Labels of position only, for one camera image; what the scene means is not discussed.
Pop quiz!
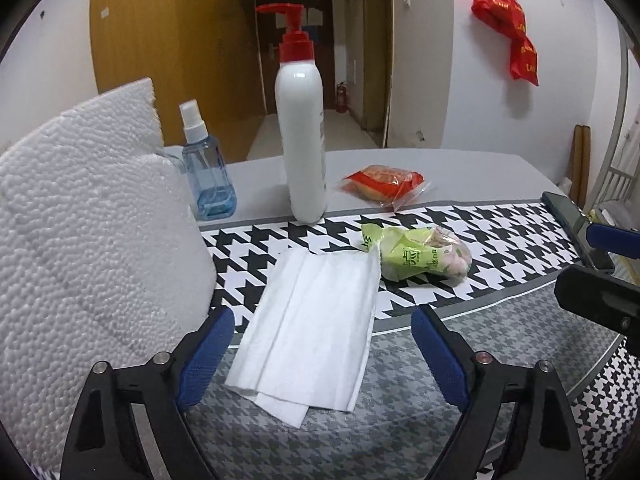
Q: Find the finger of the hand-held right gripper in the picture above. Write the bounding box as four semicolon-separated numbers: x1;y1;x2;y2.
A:
586;222;640;257
554;264;640;356

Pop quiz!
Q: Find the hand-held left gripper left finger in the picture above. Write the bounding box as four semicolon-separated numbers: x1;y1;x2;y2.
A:
59;306;236;480

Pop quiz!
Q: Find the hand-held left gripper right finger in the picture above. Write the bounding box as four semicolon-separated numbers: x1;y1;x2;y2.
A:
410;304;587;480

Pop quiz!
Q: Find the white tissue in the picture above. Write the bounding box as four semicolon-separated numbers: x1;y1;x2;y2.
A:
224;248;381;429

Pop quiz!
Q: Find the brown wooden pole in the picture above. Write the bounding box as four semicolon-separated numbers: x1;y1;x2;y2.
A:
580;127;592;209
571;125;583;201

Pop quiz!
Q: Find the green snack packet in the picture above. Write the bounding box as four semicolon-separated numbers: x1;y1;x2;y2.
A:
361;223;473;283

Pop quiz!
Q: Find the houndstooth tablecloth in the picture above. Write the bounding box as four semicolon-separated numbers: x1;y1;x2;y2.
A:
30;200;640;480

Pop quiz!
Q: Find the red snack packet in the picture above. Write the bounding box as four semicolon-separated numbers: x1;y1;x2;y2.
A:
336;164;432;212

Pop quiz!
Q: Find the blue spray bottle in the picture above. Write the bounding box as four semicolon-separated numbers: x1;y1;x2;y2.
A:
179;100;237;221

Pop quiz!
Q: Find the white pump bottle red cap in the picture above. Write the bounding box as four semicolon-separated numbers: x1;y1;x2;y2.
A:
256;3;328;224

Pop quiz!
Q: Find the red plastic bag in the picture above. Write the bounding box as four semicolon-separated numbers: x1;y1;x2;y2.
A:
471;0;540;87

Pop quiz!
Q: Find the light wooden side door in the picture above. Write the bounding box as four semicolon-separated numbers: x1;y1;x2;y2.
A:
361;0;393;148

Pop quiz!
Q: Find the wooden wardrobe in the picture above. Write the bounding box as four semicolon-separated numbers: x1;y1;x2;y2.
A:
90;0;266;121

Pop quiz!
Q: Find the dark brown entrance door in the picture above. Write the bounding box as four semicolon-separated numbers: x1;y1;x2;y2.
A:
255;0;335;116

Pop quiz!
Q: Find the grey metal bed frame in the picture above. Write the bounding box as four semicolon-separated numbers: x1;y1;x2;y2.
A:
590;25;640;221

